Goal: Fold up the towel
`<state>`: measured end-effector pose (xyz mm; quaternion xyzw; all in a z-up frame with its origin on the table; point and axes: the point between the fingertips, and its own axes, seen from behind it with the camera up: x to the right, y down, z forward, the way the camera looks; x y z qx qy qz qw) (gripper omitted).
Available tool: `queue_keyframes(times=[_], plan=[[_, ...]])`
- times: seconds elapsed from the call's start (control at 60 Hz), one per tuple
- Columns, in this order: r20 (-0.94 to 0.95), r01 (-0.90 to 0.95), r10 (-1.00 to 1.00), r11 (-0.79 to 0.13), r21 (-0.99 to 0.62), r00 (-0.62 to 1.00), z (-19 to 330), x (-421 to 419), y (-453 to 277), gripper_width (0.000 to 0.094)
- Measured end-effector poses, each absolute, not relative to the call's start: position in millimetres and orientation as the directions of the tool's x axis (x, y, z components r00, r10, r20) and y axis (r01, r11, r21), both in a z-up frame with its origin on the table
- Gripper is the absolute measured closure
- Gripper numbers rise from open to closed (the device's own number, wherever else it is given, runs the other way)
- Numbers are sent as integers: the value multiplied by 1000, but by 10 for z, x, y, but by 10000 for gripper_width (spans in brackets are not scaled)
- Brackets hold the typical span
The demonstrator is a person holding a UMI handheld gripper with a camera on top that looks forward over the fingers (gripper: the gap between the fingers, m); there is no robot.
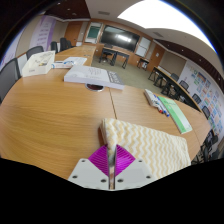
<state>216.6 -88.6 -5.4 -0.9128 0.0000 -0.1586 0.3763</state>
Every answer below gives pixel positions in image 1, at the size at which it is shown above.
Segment row of black office chairs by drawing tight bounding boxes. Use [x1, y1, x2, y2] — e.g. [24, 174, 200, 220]
[169, 73, 224, 163]
[49, 37, 73, 54]

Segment cream white box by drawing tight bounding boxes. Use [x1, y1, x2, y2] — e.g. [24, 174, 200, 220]
[21, 50, 56, 78]

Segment thick white grey book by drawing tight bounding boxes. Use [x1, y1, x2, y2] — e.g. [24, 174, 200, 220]
[63, 64, 125, 91]

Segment green-tinted wall whiteboard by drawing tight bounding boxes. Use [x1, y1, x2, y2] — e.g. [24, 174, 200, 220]
[84, 22, 103, 44]

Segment yellow white zigzag towel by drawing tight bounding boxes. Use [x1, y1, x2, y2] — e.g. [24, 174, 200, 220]
[99, 117, 192, 181]

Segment black swivel desk chair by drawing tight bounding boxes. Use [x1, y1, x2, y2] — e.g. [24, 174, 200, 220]
[99, 43, 114, 64]

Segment round dark table grommet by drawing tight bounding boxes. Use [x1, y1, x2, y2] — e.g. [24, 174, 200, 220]
[85, 83, 105, 93]

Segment red whiteboard marker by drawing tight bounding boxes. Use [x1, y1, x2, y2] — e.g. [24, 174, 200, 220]
[155, 99, 165, 114]

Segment brown wooden door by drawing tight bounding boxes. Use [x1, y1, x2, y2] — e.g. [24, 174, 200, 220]
[146, 43, 165, 73]
[64, 21, 83, 47]

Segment bright ceiling light panel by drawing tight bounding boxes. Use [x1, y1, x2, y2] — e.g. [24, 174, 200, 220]
[117, 0, 214, 51]

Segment colourful wall posters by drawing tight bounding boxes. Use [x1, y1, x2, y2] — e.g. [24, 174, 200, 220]
[188, 68, 224, 134]

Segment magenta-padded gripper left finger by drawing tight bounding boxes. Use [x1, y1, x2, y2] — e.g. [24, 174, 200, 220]
[68, 144, 115, 191]

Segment black mesh office chair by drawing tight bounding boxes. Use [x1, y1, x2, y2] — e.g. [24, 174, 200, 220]
[0, 58, 22, 104]
[25, 45, 45, 61]

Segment white wall whiteboard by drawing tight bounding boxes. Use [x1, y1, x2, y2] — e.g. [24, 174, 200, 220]
[134, 36, 152, 58]

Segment purple white wall banner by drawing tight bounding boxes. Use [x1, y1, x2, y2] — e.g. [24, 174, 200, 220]
[0, 31, 24, 69]
[29, 14, 58, 53]

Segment large black wall screen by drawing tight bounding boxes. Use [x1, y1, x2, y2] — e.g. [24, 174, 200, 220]
[99, 24, 141, 53]

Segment white whiteboard eraser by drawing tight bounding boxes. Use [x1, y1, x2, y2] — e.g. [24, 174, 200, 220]
[143, 88, 161, 108]

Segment wooden desk with black legs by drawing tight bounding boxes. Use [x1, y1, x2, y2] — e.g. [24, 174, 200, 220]
[98, 46, 130, 69]

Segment small wooden side table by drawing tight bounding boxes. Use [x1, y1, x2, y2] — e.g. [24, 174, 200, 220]
[137, 57, 151, 71]

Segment long wooden conference table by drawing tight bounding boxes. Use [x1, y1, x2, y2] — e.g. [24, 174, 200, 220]
[148, 66, 201, 111]

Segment green booklet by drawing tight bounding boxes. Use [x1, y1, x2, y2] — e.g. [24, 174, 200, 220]
[156, 95, 193, 135]

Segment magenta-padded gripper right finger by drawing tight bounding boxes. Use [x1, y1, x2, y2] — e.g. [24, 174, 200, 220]
[114, 143, 154, 191]

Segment white printed paper booklet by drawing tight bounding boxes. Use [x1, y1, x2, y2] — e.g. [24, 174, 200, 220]
[53, 56, 88, 70]

